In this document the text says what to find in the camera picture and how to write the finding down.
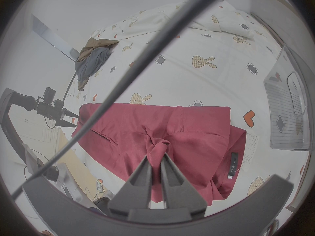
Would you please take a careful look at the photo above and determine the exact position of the black cable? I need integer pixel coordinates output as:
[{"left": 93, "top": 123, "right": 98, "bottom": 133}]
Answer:
[{"left": 12, "top": 0, "right": 237, "bottom": 199}]

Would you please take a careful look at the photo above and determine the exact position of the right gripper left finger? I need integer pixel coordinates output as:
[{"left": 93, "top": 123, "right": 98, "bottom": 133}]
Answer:
[{"left": 108, "top": 155, "right": 152, "bottom": 217}]

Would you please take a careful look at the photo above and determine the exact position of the bed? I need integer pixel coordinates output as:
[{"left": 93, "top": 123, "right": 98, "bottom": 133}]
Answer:
[{"left": 63, "top": 0, "right": 313, "bottom": 218}]

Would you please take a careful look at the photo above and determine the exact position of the white printed quilt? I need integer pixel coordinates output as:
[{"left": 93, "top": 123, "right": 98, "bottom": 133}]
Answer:
[{"left": 92, "top": 0, "right": 257, "bottom": 40}]

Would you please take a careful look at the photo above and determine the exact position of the grey garment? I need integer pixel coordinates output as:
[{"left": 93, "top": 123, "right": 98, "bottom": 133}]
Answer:
[{"left": 75, "top": 48, "right": 113, "bottom": 82}]

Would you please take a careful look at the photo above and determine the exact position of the white wardrobe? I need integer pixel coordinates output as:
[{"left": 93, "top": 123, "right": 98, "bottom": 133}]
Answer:
[{"left": 10, "top": 107, "right": 65, "bottom": 162}]

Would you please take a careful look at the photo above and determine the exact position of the red shirt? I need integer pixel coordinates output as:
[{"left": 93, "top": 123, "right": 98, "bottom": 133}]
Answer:
[{"left": 71, "top": 103, "right": 260, "bottom": 206}]

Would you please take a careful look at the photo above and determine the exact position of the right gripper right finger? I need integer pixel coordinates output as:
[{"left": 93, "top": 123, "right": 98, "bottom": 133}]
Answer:
[{"left": 160, "top": 153, "right": 207, "bottom": 217}]

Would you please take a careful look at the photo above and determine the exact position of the clear plastic box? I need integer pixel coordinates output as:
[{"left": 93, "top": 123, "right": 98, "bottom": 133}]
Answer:
[{"left": 263, "top": 44, "right": 313, "bottom": 152}]

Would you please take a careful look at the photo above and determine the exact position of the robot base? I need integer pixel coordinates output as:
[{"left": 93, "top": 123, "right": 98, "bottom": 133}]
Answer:
[{"left": 57, "top": 163, "right": 116, "bottom": 207}]

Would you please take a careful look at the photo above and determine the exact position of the brown garment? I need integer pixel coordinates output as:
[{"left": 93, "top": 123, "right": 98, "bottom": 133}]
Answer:
[{"left": 77, "top": 38, "right": 120, "bottom": 91}]

